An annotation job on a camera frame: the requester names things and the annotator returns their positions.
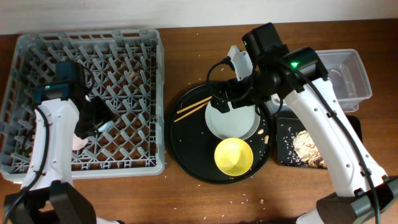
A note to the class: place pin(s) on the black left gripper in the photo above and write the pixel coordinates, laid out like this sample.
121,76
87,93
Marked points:
85,130

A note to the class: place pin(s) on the pink plastic cup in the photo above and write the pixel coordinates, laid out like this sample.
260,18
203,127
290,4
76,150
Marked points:
78,143

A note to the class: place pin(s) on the black rectangular food-waste tray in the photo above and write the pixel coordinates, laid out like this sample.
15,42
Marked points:
288,126

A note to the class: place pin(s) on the lower wooden chopstick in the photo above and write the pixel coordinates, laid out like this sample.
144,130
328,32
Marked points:
191,112

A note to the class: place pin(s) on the pile of food scraps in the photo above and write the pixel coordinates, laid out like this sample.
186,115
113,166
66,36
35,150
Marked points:
307,151

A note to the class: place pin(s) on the grey round plate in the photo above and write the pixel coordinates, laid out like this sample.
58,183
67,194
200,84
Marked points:
239,123

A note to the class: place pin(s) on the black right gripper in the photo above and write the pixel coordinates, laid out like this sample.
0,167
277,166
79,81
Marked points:
239,99

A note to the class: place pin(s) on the upper wooden chopstick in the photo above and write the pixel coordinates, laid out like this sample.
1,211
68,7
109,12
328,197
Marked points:
194,105

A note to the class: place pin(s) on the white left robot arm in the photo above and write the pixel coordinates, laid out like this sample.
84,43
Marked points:
65,118

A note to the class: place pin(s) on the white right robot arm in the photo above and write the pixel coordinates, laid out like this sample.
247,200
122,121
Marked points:
363,190

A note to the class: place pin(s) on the clear plastic waste bin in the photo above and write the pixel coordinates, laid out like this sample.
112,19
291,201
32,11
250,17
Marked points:
348,76

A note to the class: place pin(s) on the wooden chopstick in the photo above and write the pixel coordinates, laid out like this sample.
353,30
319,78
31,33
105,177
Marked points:
191,112
194,105

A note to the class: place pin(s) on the yellow plastic bowl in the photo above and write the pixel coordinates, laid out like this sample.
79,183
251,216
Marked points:
233,156

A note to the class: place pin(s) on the round black tray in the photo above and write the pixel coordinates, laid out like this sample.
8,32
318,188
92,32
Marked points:
192,144

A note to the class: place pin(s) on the grey plastic dishwasher rack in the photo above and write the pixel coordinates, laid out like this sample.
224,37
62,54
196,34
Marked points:
126,71

